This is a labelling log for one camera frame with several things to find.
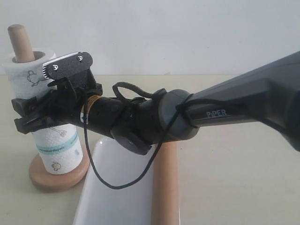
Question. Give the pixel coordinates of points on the wooden paper towel holder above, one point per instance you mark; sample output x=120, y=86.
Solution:
x=39, y=177

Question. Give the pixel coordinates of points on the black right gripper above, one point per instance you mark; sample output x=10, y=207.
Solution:
x=74, y=99

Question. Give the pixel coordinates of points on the white rectangular plastic tray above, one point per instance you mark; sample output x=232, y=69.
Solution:
x=100, y=205

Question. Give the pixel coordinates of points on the printed white paper towel roll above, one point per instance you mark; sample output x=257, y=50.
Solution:
x=59, y=147

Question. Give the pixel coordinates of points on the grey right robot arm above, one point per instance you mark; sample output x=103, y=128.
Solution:
x=137, y=119

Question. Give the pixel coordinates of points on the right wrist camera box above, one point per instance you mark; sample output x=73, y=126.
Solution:
x=67, y=65

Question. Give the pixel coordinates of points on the brown cardboard tube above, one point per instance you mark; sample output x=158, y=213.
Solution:
x=165, y=191

